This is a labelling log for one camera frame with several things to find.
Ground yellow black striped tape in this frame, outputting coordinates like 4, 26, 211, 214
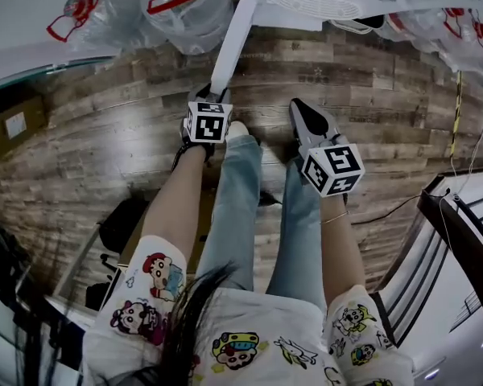
448, 70, 464, 159

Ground glass door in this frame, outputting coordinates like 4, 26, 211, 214
0, 52, 120, 98

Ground white charger cable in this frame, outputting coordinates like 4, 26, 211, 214
438, 90, 483, 259

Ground black frame table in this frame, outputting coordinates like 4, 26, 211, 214
372, 170, 483, 349

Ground light blue jeans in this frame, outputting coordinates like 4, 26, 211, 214
195, 133, 328, 311

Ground person's left forearm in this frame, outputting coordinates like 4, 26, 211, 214
138, 142, 209, 259

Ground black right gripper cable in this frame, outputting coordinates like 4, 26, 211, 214
348, 193, 423, 228

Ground black wristband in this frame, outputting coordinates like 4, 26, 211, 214
171, 139, 217, 173

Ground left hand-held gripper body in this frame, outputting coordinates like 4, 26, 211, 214
180, 101, 233, 161

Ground black bag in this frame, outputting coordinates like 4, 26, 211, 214
98, 197, 151, 253

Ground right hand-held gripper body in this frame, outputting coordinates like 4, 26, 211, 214
299, 129, 366, 198

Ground person's right forearm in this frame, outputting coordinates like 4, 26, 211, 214
319, 191, 367, 297

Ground person's white left shoe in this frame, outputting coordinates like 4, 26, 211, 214
225, 121, 250, 141

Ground white cartoon print shirt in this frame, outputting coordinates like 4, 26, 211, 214
82, 234, 415, 386

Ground cardboard box with white label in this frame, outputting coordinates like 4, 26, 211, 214
0, 94, 48, 170

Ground thin gold bracelet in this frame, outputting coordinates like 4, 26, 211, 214
320, 210, 350, 226

